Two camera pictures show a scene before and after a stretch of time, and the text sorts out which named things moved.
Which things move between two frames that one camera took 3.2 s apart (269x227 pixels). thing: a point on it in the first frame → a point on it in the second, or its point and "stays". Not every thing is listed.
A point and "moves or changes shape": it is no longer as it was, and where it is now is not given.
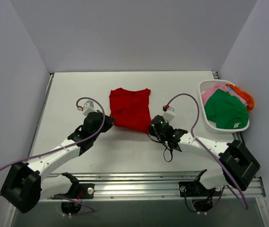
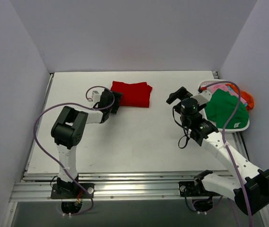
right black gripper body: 153,128 → 178,95
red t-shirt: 130,109 moves or changes shape
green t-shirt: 227,111 stays
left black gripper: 106,120 → 115,102
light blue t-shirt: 246,104 stays
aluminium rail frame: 145,185 stays
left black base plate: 81,190 stays
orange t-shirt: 245,96 stays
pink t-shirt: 206,95 stays
